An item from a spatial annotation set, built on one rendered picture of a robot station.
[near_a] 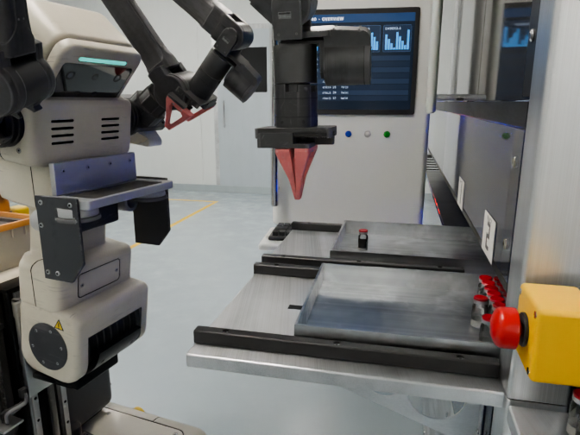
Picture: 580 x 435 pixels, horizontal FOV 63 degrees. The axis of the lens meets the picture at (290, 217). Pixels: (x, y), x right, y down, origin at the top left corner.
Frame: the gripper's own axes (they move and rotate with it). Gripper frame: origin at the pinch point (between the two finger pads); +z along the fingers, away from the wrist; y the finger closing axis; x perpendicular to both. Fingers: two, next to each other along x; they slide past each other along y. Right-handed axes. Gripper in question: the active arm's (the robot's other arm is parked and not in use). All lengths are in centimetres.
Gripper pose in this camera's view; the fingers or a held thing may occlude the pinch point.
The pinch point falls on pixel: (298, 192)
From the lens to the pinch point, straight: 66.6
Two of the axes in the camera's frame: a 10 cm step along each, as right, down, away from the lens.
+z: 0.2, 9.7, 2.3
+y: 9.8, 0.3, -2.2
